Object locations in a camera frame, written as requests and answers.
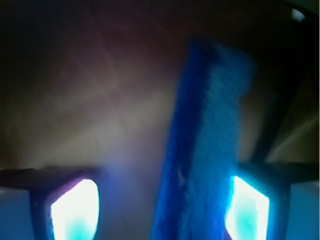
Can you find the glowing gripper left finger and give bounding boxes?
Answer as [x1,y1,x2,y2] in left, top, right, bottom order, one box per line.
[0,168,100,240]

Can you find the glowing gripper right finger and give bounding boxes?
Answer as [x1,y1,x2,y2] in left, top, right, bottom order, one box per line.
[225,162,320,240]

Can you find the blue sponge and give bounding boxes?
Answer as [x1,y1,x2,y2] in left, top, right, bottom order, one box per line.
[151,38,255,240]

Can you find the brown paper bag bin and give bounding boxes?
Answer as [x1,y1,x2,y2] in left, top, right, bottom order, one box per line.
[0,0,320,240]

